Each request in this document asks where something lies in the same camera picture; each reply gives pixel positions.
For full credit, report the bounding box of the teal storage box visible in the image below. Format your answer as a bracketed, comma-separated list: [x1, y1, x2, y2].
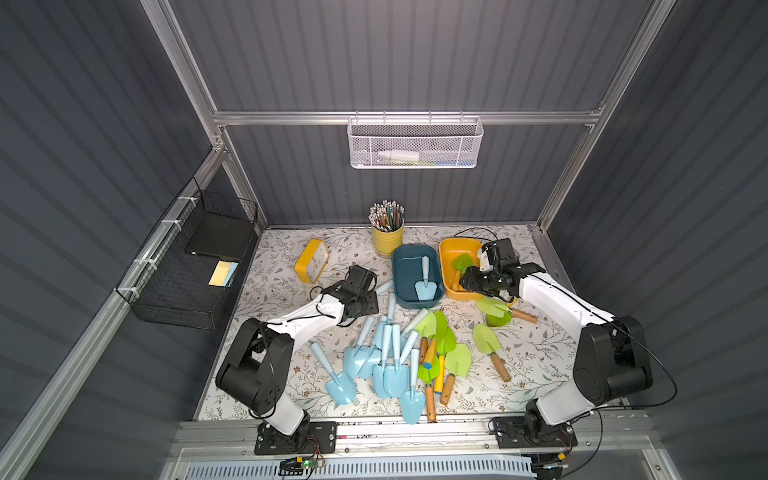
[392, 244, 445, 310]

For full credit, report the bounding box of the white mesh wall basket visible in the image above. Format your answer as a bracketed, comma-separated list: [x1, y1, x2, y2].
[346, 114, 485, 170]

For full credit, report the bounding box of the light blue shovel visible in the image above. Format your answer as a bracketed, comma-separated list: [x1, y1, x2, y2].
[310, 342, 357, 405]
[382, 324, 408, 398]
[400, 349, 426, 425]
[414, 256, 437, 302]

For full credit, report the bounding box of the black notebook in basket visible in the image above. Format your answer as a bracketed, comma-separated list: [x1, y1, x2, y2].
[185, 213, 254, 262]

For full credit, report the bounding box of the light blue shovel front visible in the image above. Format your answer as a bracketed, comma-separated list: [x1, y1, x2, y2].
[400, 349, 426, 425]

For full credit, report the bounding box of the small green circuit board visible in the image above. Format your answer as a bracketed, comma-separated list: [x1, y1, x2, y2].
[278, 456, 326, 478]

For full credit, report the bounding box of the yellow storage box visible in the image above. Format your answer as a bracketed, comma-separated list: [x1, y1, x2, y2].
[438, 237, 482, 301]

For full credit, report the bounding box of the black wire wall basket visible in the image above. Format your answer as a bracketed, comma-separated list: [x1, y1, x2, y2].
[117, 187, 258, 330]

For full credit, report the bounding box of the green shovel brown handle front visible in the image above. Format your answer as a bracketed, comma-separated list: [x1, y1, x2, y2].
[418, 365, 438, 423]

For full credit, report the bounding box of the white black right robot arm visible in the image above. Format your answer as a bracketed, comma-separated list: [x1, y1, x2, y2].
[459, 239, 653, 436]

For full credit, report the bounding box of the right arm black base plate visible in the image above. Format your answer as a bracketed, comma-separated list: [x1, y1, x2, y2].
[488, 416, 578, 450]

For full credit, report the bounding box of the yellow pencil cup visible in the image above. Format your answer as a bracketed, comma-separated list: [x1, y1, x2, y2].
[372, 225, 405, 257]

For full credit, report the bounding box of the green shovel wooden handle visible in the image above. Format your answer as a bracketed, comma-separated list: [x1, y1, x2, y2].
[451, 253, 474, 291]
[472, 324, 511, 383]

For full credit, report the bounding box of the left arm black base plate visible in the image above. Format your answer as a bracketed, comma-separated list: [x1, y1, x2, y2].
[254, 420, 338, 456]

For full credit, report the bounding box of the yellow sticky note pad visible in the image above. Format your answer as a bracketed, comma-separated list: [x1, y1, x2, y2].
[208, 261, 239, 288]

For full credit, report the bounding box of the bundle of colored pencils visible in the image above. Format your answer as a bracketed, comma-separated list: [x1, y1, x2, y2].
[368, 200, 404, 233]

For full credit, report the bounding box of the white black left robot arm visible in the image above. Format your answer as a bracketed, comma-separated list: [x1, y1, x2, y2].
[215, 265, 378, 437]

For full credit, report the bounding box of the white bottle in mesh basket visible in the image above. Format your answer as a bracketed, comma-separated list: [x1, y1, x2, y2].
[378, 149, 420, 163]

